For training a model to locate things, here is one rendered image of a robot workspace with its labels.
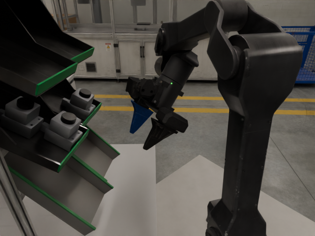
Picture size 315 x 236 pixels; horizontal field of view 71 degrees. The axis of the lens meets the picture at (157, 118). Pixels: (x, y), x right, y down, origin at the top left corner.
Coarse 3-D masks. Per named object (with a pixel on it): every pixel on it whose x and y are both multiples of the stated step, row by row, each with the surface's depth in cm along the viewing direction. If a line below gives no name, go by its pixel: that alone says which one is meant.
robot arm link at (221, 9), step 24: (216, 0) 27; (240, 0) 28; (168, 24) 42; (192, 24) 35; (216, 24) 25; (240, 24) 28; (264, 24) 27; (168, 48) 44; (192, 48) 47; (216, 48) 25
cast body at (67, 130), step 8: (64, 112) 46; (56, 120) 45; (64, 120) 45; (72, 120) 45; (80, 120) 48; (48, 128) 46; (56, 128) 45; (64, 128) 45; (72, 128) 45; (48, 136) 47; (56, 136) 46; (64, 136) 46; (72, 136) 47; (80, 136) 49; (56, 144) 47; (64, 144) 47; (72, 144) 46
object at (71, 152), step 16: (0, 96) 52; (16, 96) 51; (32, 96) 50; (48, 112) 52; (0, 128) 40; (80, 128) 53; (0, 144) 41; (16, 144) 41; (32, 144) 45; (48, 144) 47; (80, 144) 50; (32, 160) 42; (48, 160) 42; (64, 160) 43
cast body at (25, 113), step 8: (8, 104) 42; (16, 104) 43; (24, 104) 43; (32, 104) 44; (0, 112) 46; (8, 112) 43; (16, 112) 43; (24, 112) 43; (32, 112) 44; (8, 120) 44; (16, 120) 44; (24, 120) 43; (32, 120) 46; (40, 120) 47; (8, 128) 45; (16, 128) 45; (24, 128) 44; (32, 128) 45; (40, 128) 48; (24, 136) 45
